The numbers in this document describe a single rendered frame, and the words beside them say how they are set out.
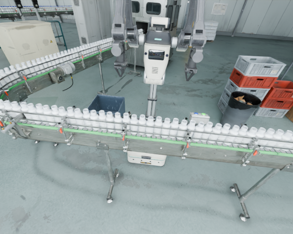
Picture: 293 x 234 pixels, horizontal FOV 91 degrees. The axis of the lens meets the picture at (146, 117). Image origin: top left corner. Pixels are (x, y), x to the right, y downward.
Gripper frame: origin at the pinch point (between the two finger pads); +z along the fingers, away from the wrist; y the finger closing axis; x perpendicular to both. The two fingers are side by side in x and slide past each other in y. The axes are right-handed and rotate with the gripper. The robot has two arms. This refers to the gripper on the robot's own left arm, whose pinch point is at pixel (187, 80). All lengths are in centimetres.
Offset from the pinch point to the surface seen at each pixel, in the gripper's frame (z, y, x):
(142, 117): 26.5, -12.3, 28.1
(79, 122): 34, -18, 74
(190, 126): 27.3, -15.0, -6.7
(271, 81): 57, 166, -180
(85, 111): 26, -13, 70
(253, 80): 55, 163, -147
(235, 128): 24.9, -15.3, -36.3
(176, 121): 24.7, -15.5, 4.0
